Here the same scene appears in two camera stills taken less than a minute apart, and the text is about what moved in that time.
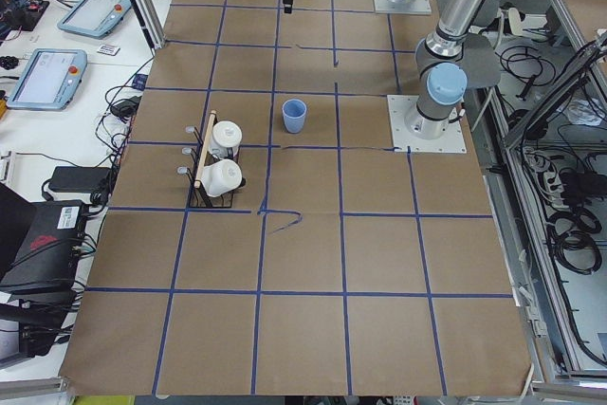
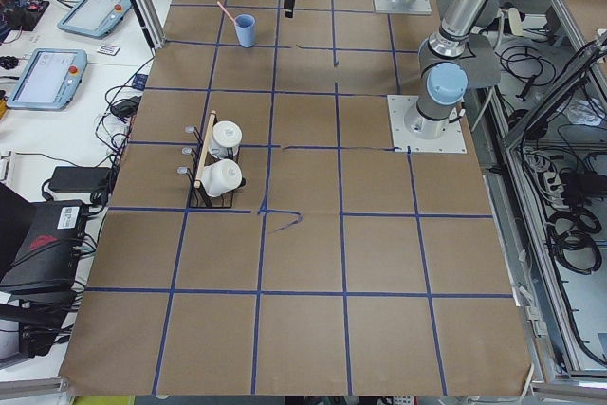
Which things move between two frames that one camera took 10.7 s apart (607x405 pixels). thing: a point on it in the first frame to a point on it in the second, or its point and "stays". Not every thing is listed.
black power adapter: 81,179 stays
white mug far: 227,137 stays
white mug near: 221,176 stays
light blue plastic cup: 294,115 to 245,26
